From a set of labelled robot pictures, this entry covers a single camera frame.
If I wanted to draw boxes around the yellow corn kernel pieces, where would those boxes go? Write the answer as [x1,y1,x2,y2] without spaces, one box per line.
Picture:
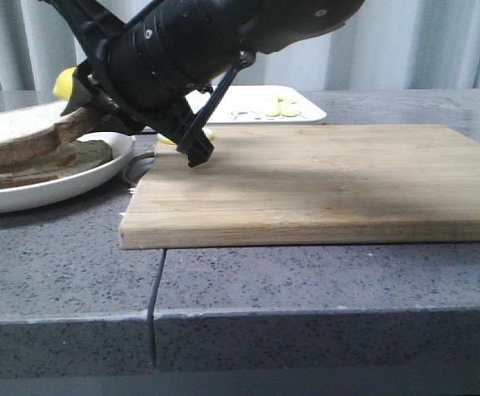
[265,96,299,117]

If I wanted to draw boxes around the grey curtain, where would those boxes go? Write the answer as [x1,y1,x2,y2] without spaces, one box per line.
[0,1,480,91]

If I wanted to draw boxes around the metal cutting board handle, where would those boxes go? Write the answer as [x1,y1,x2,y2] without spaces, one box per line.
[121,150,155,188]

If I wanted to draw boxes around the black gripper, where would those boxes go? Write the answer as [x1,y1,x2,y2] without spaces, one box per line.
[41,0,261,168]

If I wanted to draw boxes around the white rectangular tray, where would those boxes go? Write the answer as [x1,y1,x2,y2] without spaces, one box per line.
[208,85,326,125]

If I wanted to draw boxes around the white round plate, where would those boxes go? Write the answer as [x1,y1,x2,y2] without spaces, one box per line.
[0,132,135,214]

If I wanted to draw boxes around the yellow lemon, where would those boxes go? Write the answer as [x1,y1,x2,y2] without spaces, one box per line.
[53,67,76,100]

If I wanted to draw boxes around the lemon slice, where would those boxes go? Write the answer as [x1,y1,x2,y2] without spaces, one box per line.
[157,127,214,145]

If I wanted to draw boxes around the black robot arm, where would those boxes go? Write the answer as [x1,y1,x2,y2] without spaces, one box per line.
[54,1,361,167]

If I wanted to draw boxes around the wooden cutting board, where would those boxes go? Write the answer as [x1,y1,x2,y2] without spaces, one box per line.
[119,124,480,249]

